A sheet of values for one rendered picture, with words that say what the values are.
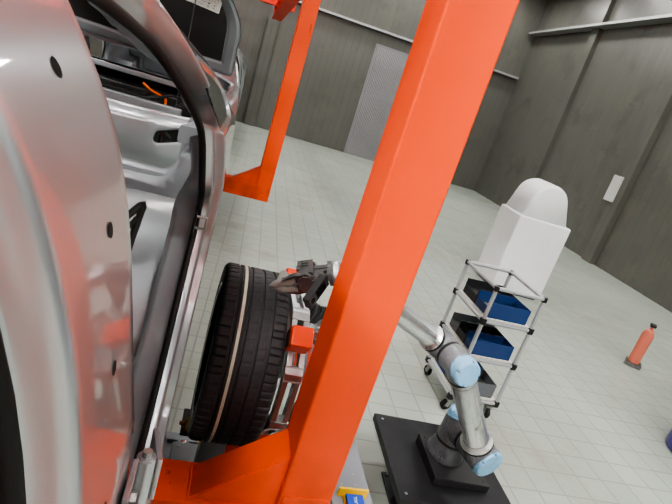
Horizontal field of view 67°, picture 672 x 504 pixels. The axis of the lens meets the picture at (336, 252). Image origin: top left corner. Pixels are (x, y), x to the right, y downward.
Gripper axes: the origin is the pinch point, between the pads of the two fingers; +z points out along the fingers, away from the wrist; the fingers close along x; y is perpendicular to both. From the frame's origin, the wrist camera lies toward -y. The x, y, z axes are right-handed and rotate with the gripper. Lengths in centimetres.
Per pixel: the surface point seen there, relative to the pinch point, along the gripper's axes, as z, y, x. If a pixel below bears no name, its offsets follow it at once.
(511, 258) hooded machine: -201, 350, -386
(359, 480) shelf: -16, -30, -89
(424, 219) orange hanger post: -48, -17, 36
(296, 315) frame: -4.2, 0.3, -16.5
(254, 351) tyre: 8.0, -16.5, -11.4
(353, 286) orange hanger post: -28.8, -25.6, 24.7
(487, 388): -98, 75, -218
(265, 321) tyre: 4.2, -7.3, -8.2
